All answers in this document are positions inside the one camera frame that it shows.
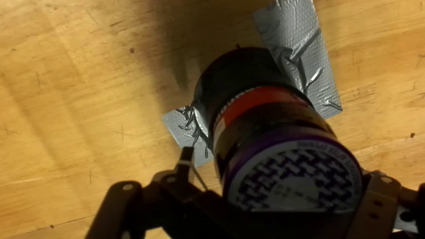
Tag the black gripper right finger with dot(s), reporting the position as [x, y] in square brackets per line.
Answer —
[389, 207]

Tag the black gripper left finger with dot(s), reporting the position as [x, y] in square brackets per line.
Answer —
[146, 207]

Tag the grey duct tape patch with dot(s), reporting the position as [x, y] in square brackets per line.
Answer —
[300, 53]

